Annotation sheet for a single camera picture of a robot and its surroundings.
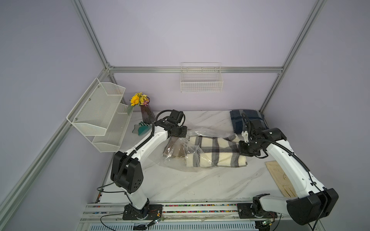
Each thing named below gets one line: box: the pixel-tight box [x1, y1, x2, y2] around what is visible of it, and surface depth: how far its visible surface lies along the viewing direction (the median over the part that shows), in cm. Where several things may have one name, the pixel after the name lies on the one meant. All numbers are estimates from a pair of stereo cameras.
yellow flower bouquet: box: [127, 91, 150, 116], surface depth 97 cm
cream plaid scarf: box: [185, 133, 248, 168], surface depth 82 cm
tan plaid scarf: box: [162, 136, 186, 158], surface depth 90 cm
